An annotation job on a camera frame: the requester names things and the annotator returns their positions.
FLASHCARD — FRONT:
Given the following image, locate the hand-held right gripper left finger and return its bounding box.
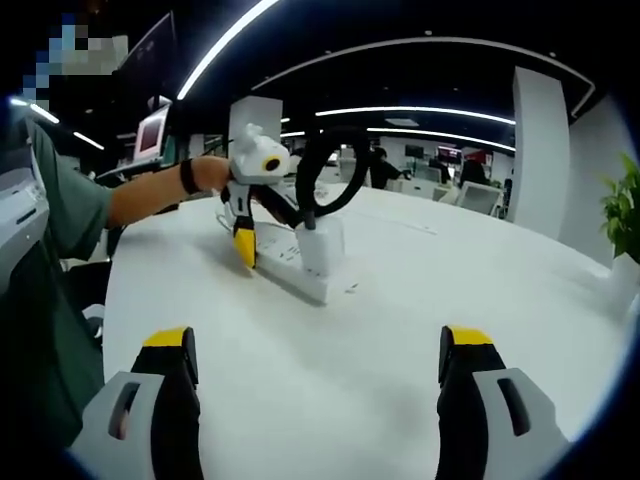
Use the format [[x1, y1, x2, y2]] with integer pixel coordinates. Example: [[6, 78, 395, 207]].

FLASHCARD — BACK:
[[67, 325, 205, 480]]

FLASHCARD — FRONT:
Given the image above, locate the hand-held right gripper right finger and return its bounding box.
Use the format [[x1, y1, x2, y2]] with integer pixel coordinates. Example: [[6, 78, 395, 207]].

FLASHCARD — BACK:
[[435, 323, 571, 480]]

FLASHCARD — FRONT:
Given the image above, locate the black charger cable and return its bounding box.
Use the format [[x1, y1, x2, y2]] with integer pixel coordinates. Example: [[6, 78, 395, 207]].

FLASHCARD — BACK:
[[293, 127, 371, 231]]

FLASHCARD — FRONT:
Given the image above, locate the white charger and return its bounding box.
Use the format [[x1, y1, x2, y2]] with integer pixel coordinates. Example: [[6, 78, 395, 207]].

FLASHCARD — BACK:
[[294, 217, 345, 277]]

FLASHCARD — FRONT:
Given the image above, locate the white power strip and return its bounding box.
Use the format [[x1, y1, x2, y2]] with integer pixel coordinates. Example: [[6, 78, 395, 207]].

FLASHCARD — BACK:
[[229, 219, 361, 306]]

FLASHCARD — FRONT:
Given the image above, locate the white desk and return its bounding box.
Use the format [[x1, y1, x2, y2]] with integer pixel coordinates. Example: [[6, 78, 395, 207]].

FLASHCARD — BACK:
[[102, 184, 636, 480]]

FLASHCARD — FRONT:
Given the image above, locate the curved white ceiling light strip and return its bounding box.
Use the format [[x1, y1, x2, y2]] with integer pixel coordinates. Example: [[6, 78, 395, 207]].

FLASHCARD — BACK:
[[177, 0, 281, 100]]

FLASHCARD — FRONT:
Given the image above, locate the person's left hand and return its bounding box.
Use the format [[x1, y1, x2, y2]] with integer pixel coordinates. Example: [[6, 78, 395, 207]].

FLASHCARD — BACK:
[[192, 155, 234, 194]]

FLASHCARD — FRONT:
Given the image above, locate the black wristband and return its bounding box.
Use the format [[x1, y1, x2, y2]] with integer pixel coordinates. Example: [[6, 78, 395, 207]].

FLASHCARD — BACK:
[[178, 158, 200, 196]]

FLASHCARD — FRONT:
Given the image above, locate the monitor with pink screen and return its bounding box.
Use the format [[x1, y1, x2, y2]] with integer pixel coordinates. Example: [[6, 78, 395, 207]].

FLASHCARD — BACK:
[[133, 103, 174, 161]]

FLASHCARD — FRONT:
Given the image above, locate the grey white chair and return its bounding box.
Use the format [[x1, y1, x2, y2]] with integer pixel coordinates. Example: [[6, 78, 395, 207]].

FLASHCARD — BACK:
[[82, 303, 106, 341]]

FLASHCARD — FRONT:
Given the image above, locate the person's green shirt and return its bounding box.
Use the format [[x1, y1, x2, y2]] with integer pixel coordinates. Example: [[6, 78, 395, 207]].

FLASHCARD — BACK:
[[0, 119, 114, 451]]

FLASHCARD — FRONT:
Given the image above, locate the short ceiling light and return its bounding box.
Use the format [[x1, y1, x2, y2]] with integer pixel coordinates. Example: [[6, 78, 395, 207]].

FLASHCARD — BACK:
[[29, 102, 60, 124], [73, 130, 105, 151]]

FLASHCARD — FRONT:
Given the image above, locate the white plant pot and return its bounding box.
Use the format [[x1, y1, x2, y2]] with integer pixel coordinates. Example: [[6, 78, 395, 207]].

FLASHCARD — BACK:
[[607, 254, 640, 316]]

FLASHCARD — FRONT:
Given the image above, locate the white office chair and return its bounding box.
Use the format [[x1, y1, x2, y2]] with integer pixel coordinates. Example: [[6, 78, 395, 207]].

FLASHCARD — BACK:
[[457, 179, 504, 216]]

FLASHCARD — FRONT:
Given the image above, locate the white worn device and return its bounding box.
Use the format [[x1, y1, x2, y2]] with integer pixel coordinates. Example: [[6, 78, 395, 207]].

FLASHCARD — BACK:
[[0, 167, 51, 296]]

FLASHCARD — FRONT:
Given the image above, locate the green leafy plant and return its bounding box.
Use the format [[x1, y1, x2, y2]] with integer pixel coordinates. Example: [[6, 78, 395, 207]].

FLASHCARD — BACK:
[[599, 152, 640, 261]]

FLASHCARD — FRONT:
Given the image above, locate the white desk cable slot cover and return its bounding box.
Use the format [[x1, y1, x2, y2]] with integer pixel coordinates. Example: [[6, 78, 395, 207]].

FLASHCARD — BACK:
[[349, 207, 439, 235]]

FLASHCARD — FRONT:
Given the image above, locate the red lit wall screen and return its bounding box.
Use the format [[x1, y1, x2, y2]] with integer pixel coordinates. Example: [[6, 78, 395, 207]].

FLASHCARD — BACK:
[[437, 145, 494, 164]]

